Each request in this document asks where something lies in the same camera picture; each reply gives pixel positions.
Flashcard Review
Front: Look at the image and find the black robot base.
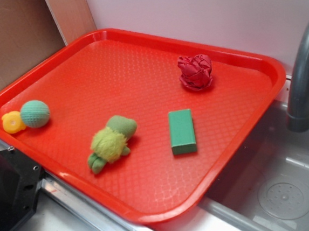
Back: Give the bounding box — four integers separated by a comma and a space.
0, 149, 43, 231

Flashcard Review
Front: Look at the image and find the red plastic tray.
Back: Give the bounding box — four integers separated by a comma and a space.
0, 29, 286, 225

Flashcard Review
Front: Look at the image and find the green rectangular block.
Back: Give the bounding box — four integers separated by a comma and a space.
168, 109, 197, 155

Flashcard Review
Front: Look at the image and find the green plush frog toy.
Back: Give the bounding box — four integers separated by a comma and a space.
87, 115, 138, 174

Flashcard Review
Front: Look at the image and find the crumpled red paper ball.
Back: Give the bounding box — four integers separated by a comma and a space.
177, 54, 213, 91

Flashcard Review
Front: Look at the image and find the green textured ball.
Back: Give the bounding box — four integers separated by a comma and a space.
20, 100, 51, 128

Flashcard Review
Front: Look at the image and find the grey toy sink basin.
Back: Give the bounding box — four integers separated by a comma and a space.
200, 102, 309, 231

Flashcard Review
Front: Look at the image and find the yellow rubber toy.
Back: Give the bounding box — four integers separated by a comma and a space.
1, 111, 26, 134

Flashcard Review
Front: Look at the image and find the grey toy faucet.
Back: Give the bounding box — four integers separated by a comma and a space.
286, 23, 309, 132

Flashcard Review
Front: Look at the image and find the brown cardboard panel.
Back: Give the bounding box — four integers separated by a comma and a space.
0, 0, 96, 90

